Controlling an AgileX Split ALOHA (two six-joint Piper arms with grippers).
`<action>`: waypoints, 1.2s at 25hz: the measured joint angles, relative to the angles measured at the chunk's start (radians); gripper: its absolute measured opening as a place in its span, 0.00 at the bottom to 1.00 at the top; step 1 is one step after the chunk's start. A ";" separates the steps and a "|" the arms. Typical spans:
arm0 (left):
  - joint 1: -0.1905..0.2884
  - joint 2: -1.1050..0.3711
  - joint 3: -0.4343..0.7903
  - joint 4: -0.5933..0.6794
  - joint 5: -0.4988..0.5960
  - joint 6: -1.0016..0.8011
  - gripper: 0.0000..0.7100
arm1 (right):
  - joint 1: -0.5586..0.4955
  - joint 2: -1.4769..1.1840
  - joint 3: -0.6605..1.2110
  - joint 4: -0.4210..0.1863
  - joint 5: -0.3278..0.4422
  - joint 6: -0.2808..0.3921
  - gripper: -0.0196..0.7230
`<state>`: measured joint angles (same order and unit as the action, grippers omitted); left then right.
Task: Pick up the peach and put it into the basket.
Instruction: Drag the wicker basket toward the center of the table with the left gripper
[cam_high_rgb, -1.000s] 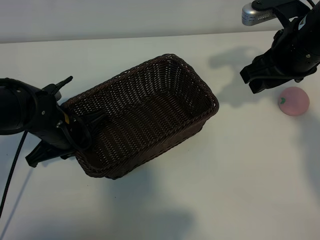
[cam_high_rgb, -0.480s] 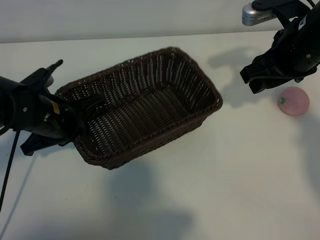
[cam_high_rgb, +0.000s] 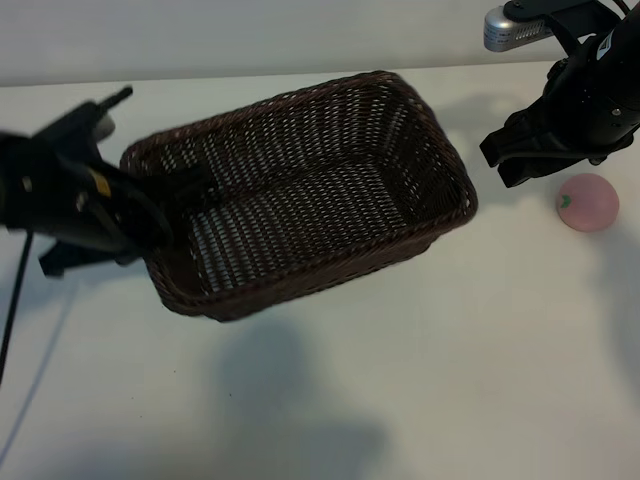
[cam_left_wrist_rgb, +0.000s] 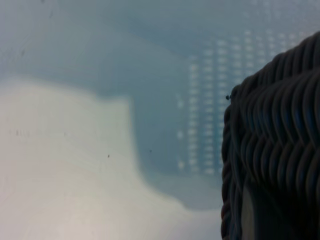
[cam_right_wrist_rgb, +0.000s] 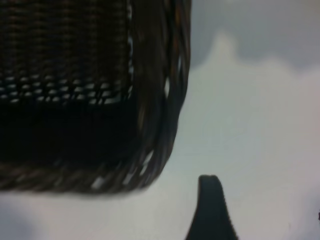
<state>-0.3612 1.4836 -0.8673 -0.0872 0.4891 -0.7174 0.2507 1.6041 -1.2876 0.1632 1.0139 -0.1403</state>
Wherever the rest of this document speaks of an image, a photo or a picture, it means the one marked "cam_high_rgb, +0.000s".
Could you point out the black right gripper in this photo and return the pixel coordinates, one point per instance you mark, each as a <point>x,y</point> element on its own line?
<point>595,110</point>

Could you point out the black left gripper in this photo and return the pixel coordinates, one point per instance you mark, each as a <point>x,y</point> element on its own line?
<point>75,200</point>

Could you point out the pink peach with green leaf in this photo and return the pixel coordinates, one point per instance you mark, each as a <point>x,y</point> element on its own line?
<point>592,205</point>

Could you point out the dark brown wicker basket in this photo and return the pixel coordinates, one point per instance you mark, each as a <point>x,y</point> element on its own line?
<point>325,200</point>

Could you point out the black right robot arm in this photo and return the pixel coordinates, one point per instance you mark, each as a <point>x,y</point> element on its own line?
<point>625,37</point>

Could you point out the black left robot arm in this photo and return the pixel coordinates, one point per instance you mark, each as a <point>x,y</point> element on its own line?
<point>10,185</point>

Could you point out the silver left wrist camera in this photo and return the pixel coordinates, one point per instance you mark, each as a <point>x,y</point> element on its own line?
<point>105,127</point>

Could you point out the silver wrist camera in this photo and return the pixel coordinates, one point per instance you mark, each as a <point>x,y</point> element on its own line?
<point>505,30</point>
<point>105,127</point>

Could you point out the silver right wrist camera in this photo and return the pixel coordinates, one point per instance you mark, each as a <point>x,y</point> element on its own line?
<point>505,30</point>

